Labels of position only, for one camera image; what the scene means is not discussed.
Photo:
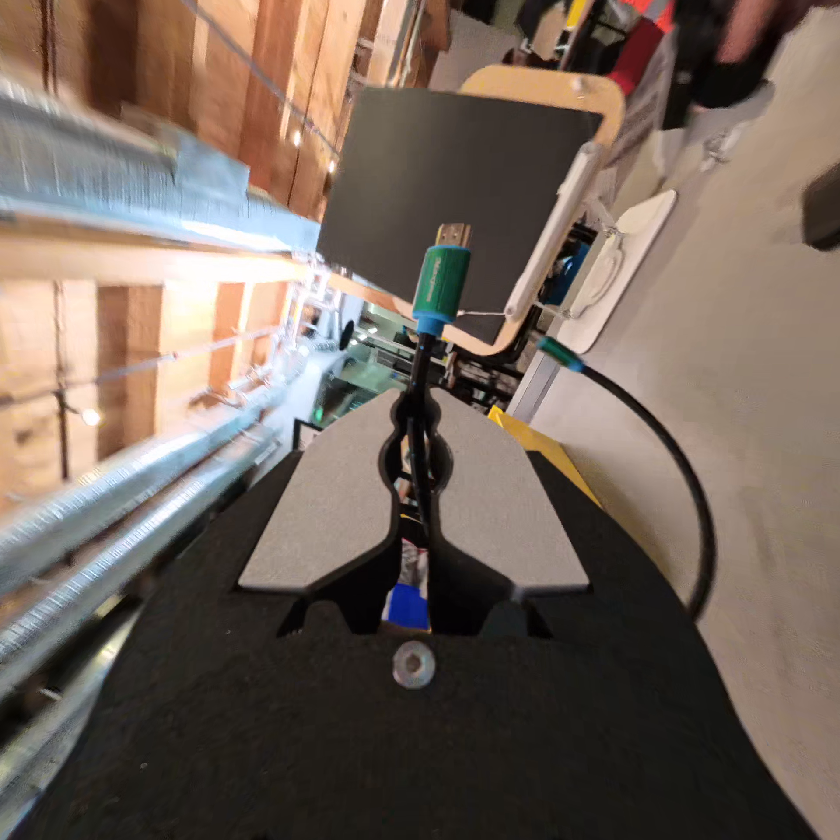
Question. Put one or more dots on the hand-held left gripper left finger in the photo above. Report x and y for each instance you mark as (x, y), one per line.
(321, 518)

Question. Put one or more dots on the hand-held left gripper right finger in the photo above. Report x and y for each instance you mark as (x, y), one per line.
(505, 518)

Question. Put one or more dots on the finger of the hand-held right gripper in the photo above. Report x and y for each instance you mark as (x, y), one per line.
(735, 124)

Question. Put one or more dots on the yellow plastic bin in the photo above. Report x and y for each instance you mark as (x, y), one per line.
(544, 453)

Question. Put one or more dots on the person's right hand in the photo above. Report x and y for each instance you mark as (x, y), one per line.
(754, 29)

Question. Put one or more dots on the red cloth object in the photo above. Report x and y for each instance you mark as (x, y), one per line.
(633, 59)

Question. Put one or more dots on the wooden book stand black pad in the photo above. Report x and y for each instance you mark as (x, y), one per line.
(446, 164)

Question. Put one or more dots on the foil wrapped ventilation duct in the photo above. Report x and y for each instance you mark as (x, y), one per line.
(131, 170)

